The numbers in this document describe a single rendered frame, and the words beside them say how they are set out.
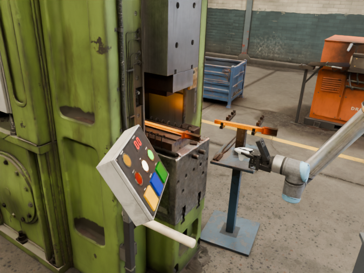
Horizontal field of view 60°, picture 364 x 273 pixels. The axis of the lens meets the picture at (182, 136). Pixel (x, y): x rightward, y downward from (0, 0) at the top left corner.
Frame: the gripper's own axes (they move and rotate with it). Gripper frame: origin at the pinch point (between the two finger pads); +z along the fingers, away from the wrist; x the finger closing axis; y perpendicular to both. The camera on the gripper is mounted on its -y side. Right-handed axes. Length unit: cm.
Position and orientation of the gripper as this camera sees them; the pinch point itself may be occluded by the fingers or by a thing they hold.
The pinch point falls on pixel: (236, 148)
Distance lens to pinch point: 168.5
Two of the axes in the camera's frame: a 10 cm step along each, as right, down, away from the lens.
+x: 5.4, -3.2, 7.8
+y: -0.3, 9.1, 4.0
